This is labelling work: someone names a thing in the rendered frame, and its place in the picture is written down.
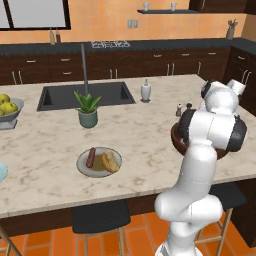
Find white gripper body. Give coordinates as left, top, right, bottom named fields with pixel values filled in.
left=229, top=79, right=247, bottom=98

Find dark brown bowl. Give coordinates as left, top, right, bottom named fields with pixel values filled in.
left=170, top=114, right=248, bottom=161

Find golden bun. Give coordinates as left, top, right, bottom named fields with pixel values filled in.
left=101, top=151, right=121, bottom=174

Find grey plate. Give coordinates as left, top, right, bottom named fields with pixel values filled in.
left=76, top=146, right=123, bottom=179

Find brown sausage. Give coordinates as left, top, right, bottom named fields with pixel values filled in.
left=85, top=147, right=97, bottom=169

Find grey fruit bowl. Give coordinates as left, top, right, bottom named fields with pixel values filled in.
left=0, top=97, right=25, bottom=131

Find light blue plate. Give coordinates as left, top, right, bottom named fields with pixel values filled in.
left=0, top=162, right=9, bottom=184

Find dark wood side cupboards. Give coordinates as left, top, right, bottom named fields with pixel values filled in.
left=222, top=46, right=256, bottom=118

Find grey pot with utensils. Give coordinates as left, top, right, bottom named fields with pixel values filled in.
left=226, top=18, right=239, bottom=41

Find white soap dispenser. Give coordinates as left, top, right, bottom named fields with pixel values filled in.
left=139, top=78, right=153, bottom=103

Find dark wood cupboard run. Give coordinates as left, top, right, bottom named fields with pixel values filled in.
left=0, top=46, right=232, bottom=86

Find black seat wooden stool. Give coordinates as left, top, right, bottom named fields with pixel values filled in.
left=0, top=224, right=23, bottom=256
left=71, top=199, right=132, bottom=256
left=194, top=182, right=249, bottom=256

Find green plant in grey pot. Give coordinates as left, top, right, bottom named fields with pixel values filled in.
left=73, top=90, right=102, bottom=130

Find grey tap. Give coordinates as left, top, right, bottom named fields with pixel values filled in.
left=80, top=43, right=90, bottom=98

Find dark sink basin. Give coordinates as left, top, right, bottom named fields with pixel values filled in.
left=36, top=81, right=137, bottom=112

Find olive bottle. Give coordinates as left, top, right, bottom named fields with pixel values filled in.
left=49, top=27, right=56, bottom=46

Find black framed window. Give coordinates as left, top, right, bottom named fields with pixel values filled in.
left=0, top=0, right=72, bottom=32

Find dark wood island base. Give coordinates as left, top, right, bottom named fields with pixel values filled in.
left=0, top=178, right=256, bottom=248

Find dark wood wall cupboard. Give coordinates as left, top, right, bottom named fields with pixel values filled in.
left=188, top=0, right=256, bottom=15

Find dark wall shelf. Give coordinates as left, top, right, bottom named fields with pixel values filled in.
left=136, top=9, right=200, bottom=15

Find grey wall socket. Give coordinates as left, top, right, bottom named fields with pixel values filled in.
left=127, top=19, right=139, bottom=30

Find white wire dish rack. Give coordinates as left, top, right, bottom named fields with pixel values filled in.
left=91, top=39, right=131, bottom=50

